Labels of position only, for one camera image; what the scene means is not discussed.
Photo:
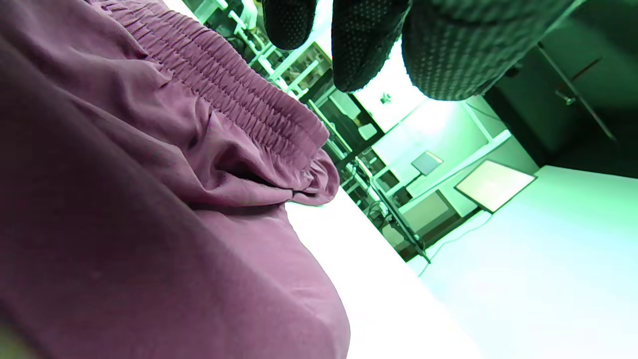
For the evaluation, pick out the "person's left hand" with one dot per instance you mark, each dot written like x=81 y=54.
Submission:
x=448 y=45

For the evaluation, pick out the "maroon shorts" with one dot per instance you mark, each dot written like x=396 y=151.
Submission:
x=124 y=209

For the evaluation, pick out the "small square ceiling light panel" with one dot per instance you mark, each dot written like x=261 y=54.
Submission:
x=426 y=162

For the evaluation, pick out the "dark door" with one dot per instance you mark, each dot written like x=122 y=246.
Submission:
x=588 y=89

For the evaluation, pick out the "large square ceiling light panel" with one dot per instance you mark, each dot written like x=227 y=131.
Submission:
x=493 y=185

